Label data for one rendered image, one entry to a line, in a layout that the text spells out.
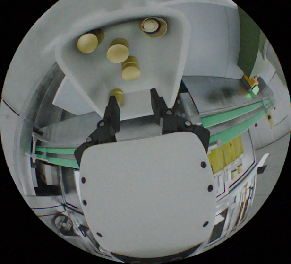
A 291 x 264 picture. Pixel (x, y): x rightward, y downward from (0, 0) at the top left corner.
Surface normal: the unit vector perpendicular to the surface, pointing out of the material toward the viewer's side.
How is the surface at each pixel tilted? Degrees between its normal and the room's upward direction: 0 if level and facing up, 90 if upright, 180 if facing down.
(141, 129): 90
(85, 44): 0
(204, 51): 0
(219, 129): 90
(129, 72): 0
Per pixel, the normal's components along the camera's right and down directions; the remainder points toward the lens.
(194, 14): 0.16, 0.88
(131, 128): -0.07, -0.43
